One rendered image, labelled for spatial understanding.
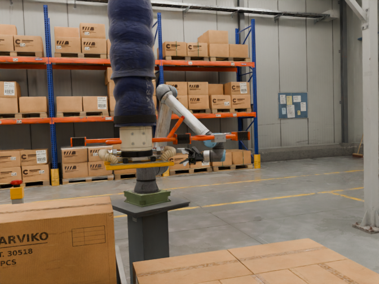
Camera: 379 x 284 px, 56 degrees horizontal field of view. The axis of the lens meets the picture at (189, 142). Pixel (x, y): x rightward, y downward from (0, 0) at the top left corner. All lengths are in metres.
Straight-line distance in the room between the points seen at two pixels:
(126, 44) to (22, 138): 8.70
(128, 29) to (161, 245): 1.70
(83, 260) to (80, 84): 8.83
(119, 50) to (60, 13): 8.97
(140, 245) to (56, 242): 1.14
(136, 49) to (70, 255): 1.03
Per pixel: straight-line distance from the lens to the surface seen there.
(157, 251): 2.88
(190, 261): 2.20
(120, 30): 1.87
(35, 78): 10.46
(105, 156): 1.80
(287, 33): 12.89
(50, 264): 1.83
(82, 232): 1.78
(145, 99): 1.84
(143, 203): 2.71
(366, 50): 4.81
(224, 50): 10.17
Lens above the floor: 1.35
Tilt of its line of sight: 3 degrees down
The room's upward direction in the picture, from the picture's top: 2 degrees counter-clockwise
